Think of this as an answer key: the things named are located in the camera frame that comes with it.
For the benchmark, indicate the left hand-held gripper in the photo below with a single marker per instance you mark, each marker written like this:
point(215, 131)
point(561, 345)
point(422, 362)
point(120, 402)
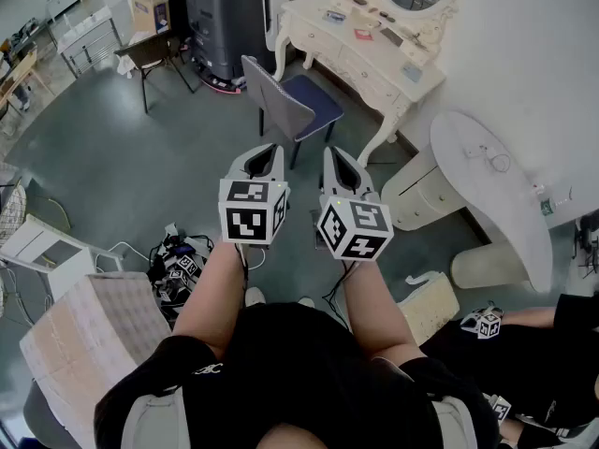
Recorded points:
point(245, 222)

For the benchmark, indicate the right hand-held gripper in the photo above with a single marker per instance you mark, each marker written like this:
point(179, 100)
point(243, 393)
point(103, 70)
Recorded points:
point(355, 232)

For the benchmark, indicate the navy blue cloth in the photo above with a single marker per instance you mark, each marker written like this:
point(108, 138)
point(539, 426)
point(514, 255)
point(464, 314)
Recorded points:
point(309, 96)

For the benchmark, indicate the white ornate dressing table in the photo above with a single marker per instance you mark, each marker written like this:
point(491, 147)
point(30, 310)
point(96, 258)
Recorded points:
point(318, 28)

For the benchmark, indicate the person's right forearm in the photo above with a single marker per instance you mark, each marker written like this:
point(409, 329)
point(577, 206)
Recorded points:
point(374, 316)

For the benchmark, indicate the person's left forearm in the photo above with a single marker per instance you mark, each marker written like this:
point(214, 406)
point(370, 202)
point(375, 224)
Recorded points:
point(210, 297)

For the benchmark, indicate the light blue phone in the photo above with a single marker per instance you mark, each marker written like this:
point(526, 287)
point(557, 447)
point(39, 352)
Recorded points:
point(412, 72)

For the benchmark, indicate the white power adapter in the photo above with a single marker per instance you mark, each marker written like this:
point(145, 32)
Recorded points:
point(472, 151)

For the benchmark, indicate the person's white left shoe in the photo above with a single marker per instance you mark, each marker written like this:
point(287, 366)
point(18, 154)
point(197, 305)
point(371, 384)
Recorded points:
point(255, 296)

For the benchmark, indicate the person's white shoe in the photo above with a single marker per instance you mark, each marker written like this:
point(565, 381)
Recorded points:
point(255, 296)
point(306, 302)

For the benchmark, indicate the person's white right shoe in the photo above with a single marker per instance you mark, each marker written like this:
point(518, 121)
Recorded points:
point(306, 302)

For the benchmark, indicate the red flat packet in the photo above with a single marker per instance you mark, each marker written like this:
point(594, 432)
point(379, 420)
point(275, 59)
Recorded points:
point(363, 34)

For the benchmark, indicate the gray rectangular card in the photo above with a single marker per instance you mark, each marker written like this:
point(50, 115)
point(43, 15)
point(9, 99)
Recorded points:
point(392, 36)

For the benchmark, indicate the small cream curved-leg table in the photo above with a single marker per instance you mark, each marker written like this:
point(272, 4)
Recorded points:
point(430, 307)

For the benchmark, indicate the dark brown chair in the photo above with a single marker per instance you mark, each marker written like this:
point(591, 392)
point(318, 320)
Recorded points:
point(150, 50)

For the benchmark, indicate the blue pad with tube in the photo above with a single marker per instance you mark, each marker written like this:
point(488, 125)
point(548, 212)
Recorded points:
point(334, 16)

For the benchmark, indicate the white crumpled bag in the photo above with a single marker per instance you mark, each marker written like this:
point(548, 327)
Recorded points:
point(125, 67)

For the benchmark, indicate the small black oblong item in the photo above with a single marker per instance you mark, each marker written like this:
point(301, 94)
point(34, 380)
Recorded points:
point(386, 15)

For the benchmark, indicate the brown cardboard box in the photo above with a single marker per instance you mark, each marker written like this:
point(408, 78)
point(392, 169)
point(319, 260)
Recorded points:
point(150, 12)

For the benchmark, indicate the red label plastic bottle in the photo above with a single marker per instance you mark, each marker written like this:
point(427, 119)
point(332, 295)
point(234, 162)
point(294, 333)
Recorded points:
point(540, 188)

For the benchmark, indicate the person's black shirt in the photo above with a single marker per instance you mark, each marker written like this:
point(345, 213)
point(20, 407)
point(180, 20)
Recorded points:
point(290, 367)

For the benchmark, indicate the large taped cardboard box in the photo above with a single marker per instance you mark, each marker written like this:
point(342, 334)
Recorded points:
point(93, 335)

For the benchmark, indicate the black equipment stand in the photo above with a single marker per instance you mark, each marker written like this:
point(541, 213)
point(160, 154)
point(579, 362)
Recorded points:
point(588, 241)

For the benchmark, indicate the checked white cushion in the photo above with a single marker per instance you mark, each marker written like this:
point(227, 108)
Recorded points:
point(13, 215)

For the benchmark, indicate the light wooden table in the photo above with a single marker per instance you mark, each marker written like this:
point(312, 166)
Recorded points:
point(21, 75)

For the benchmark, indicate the white sideboard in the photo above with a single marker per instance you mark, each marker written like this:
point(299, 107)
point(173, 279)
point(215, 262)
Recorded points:
point(63, 0)

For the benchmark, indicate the gray round seat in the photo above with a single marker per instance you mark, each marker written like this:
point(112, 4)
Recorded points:
point(47, 419)

